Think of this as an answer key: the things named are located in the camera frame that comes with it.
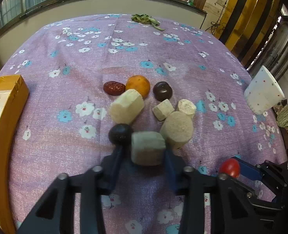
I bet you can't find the small pale sugarcane chunk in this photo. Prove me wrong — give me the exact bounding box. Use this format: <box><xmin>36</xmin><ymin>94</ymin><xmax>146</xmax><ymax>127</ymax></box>
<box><xmin>152</xmin><ymin>99</ymin><xmax>175</xmax><ymax>121</ymax></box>
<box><xmin>177</xmin><ymin>99</ymin><xmax>197</xmax><ymax>116</ymax></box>

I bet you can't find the long pale sugarcane chunk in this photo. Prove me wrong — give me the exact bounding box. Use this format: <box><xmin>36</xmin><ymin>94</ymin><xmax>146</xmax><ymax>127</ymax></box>
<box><xmin>109</xmin><ymin>89</ymin><xmax>145</xmax><ymax>125</ymax></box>

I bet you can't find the black wall cable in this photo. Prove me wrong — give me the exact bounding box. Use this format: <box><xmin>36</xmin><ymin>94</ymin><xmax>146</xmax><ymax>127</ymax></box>
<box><xmin>205</xmin><ymin>5</ymin><xmax>227</xmax><ymax>36</ymax></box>

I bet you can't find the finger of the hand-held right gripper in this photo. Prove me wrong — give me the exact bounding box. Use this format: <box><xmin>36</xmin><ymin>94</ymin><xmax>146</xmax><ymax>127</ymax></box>
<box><xmin>233</xmin><ymin>156</ymin><xmax>265</xmax><ymax>181</ymax></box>

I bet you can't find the red cherry tomato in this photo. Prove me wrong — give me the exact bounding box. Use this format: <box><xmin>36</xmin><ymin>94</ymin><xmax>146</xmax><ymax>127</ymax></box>
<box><xmin>219</xmin><ymin>158</ymin><xmax>241</xmax><ymax>178</ymax></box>

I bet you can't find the orange tangerine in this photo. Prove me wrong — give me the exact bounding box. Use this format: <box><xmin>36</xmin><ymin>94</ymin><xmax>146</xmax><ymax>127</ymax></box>
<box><xmin>126</xmin><ymin>75</ymin><xmax>151</xmax><ymax>98</ymax></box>

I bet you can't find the dark brown round fruit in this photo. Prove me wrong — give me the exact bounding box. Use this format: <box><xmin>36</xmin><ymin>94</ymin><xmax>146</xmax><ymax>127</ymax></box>
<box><xmin>153</xmin><ymin>81</ymin><xmax>173</xmax><ymax>102</ymax></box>

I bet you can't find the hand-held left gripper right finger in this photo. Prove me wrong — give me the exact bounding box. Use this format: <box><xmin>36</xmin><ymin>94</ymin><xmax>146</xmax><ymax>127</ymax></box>
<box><xmin>164</xmin><ymin>149</ymin><xmax>269</xmax><ymax>234</ymax></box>

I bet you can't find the yellow wooden door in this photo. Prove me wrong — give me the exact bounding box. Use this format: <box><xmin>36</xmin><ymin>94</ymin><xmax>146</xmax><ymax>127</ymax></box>
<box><xmin>218</xmin><ymin>0</ymin><xmax>283</xmax><ymax>66</ymax></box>

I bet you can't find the yellow cardboard box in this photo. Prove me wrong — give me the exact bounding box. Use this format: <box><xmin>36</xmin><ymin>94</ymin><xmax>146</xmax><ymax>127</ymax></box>
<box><xmin>0</xmin><ymin>75</ymin><xmax>29</xmax><ymax>234</ymax></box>

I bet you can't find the black plum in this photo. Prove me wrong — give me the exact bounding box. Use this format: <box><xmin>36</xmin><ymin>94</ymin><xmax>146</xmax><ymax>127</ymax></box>
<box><xmin>108</xmin><ymin>123</ymin><xmax>134</xmax><ymax>146</ymax></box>

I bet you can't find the green leafy sprig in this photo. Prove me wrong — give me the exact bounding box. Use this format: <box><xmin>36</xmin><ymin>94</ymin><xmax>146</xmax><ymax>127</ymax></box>
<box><xmin>131</xmin><ymin>14</ymin><xmax>166</xmax><ymax>32</ymax></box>

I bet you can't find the white dotted cup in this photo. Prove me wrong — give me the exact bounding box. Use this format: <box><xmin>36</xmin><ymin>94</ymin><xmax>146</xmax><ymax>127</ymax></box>
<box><xmin>244</xmin><ymin>65</ymin><xmax>285</xmax><ymax>115</ymax></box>

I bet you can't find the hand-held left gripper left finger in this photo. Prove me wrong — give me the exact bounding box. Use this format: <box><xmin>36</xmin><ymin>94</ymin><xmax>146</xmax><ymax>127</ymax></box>
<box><xmin>17</xmin><ymin>146</ymin><xmax>131</xmax><ymax>234</ymax></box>

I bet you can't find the purple floral blanket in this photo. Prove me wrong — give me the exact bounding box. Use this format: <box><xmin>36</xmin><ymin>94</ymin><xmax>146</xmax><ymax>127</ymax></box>
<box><xmin>0</xmin><ymin>13</ymin><xmax>288</xmax><ymax>234</ymax></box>

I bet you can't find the red date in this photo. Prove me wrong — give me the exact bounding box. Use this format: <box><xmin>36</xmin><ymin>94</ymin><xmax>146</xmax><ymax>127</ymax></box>
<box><xmin>103</xmin><ymin>81</ymin><xmax>125</xmax><ymax>95</ymax></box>

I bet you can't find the wide tan sugarcane chunk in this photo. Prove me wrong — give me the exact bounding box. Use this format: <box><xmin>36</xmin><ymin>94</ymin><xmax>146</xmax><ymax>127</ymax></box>
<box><xmin>160</xmin><ymin>111</ymin><xmax>194</xmax><ymax>150</ymax></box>

